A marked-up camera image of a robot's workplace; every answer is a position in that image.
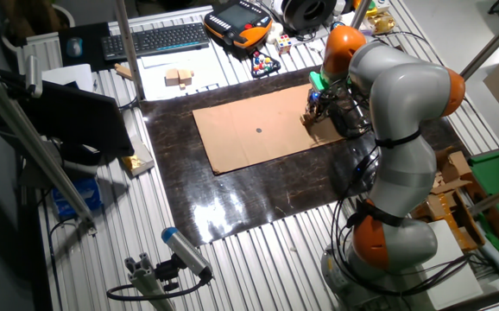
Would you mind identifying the wooden puzzle block pile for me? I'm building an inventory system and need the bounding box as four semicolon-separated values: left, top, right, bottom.
164;67;195;91

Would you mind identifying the orange black teach pendant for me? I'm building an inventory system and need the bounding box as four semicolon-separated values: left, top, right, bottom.
204;0;275;49

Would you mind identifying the colourful puzzle cube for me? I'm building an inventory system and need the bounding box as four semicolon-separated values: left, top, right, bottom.
275;35;293;55

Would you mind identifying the black monitor screen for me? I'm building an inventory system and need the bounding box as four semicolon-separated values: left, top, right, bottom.
0;68;135;159

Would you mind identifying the black cable bundle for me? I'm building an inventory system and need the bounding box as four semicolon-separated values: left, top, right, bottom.
329;144;486;299

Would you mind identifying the green toy pool table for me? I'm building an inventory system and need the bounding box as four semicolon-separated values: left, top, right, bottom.
467;146;499;276

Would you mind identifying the flat cardboard sheet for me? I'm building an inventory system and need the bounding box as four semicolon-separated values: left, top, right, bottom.
139;64;471;247

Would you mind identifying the blue box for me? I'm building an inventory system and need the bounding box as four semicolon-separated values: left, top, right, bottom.
52;177;103;219

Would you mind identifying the black camera cable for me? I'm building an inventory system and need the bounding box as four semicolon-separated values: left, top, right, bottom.
105;276;212;302

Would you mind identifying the billiard balls triangle rack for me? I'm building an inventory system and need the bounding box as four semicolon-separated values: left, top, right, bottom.
249;50;282;79

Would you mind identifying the black mouse pad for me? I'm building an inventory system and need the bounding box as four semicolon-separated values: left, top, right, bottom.
58;22;112;73

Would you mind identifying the silver camera blue tip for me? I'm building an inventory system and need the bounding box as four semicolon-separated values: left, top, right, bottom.
161;226;214;280

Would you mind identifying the black keyboard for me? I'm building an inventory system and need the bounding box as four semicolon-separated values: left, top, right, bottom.
100;22;211;61

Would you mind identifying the white paper sheet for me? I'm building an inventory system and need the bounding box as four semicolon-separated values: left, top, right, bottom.
136;47;233;101

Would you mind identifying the white box gold foil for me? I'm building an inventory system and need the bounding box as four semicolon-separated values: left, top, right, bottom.
122;137;155;177

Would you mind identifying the black filament spool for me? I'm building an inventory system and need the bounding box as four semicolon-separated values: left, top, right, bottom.
281;0;338;31

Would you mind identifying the white figurine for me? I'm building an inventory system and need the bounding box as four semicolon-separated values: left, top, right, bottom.
265;22;285;45

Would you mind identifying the brown cardboard sheet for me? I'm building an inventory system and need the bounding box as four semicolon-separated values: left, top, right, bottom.
192;82;345;176

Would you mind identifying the black plastic tray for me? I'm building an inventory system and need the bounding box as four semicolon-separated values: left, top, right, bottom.
329;92;374;139

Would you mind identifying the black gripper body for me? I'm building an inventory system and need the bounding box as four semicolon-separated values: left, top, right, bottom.
306;88;333;112

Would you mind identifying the aluminium profile stub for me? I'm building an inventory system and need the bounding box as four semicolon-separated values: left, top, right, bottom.
123;252;177;311

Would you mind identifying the aluminium frame post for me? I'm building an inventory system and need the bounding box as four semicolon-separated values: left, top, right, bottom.
467;176;499;217
349;0;372;29
459;3;499;79
114;0;146;101

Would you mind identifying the grey computer mouse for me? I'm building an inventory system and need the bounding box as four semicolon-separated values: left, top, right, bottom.
66;36;84;58

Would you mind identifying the aluminium camera beam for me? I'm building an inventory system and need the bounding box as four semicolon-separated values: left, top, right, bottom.
0;60;98;234

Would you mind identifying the gold shiny object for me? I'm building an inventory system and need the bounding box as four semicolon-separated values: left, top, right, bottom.
363;11;396;35

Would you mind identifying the wooden plank piece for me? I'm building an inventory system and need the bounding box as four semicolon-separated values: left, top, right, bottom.
113;63;133;81

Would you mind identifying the green wrist adapter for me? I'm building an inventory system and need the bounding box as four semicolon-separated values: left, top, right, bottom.
308;70;332;92

